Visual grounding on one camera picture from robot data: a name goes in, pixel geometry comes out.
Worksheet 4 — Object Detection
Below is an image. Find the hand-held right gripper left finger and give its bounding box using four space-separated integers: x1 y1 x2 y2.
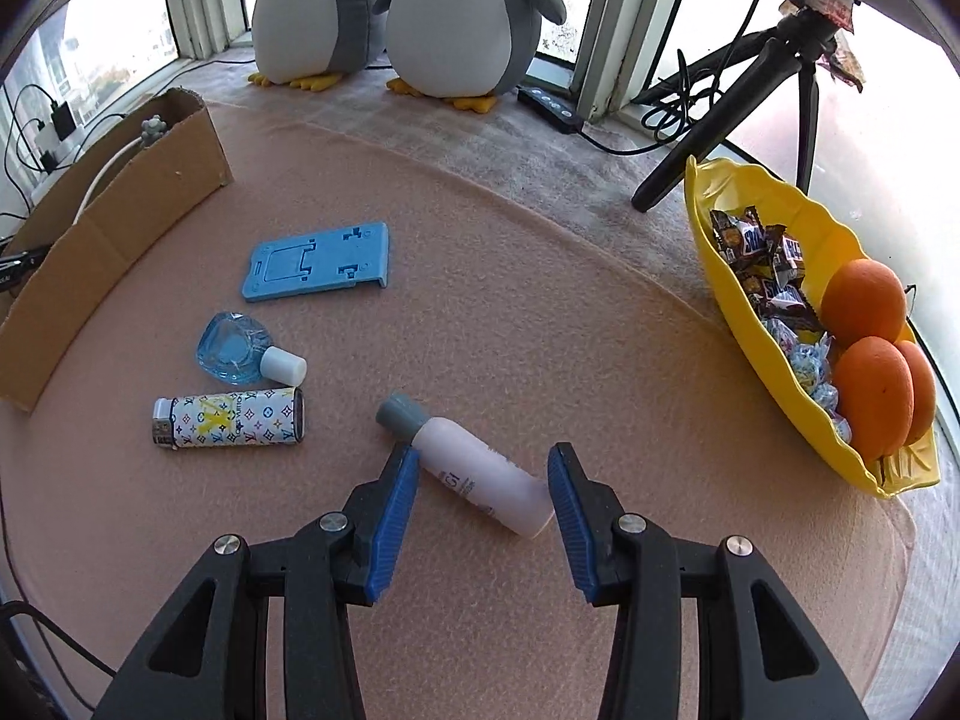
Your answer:
90 444 421 720

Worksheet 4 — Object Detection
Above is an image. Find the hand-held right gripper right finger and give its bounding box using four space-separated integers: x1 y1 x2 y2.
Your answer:
547 442 871 720

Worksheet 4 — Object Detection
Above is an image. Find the brown cardboard box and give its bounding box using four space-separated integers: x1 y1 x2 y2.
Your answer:
0 88 235 413

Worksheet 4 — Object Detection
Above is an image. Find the small white bottle grey cap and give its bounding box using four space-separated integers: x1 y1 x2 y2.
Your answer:
375 391 557 539

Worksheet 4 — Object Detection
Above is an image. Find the white cable with grey ends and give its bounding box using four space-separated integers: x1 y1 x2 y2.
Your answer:
75 115 167 226

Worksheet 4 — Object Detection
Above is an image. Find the white power strip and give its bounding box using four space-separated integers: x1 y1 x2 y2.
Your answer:
34 136 85 175

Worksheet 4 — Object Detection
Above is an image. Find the white patterned lighter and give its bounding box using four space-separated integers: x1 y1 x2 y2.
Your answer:
152 388 306 451

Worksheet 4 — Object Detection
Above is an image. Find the blue glass perfume bottle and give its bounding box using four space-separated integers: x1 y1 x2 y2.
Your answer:
196 310 308 387

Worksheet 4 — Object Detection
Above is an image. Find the pink felt mat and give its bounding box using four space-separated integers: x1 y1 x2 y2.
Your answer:
0 101 917 720

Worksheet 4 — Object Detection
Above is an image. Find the blue phone stand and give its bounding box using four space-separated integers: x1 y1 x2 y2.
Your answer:
240 221 391 303

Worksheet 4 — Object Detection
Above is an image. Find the pile of blue wrapped candies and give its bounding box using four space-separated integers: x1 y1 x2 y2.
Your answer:
763 315 854 445

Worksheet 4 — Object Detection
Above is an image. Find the orange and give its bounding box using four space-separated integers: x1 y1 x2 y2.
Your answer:
821 259 908 350
892 340 938 447
832 336 917 462

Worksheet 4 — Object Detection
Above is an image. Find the pile of brown candy bars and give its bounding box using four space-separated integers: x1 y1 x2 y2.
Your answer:
709 206 824 332

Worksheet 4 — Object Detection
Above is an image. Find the grey white penguin plush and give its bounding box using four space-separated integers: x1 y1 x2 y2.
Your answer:
250 0 398 93
386 0 569 115

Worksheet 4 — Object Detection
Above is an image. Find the yellow bowl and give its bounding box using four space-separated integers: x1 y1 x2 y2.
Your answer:
684 156 942 501

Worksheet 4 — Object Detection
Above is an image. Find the black power strip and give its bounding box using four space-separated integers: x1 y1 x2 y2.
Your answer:
516 85 586 134

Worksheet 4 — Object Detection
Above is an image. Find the black tripod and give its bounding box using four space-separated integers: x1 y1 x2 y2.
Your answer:
630 0 848 215

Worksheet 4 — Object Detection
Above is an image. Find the black braided cable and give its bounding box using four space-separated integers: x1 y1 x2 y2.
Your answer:
0 600 121 695

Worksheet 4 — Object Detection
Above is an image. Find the black cable bundle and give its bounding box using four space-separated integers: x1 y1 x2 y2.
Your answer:
577 0 777 160

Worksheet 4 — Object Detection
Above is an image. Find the white window frame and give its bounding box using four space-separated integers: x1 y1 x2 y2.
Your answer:
574 0 702 125

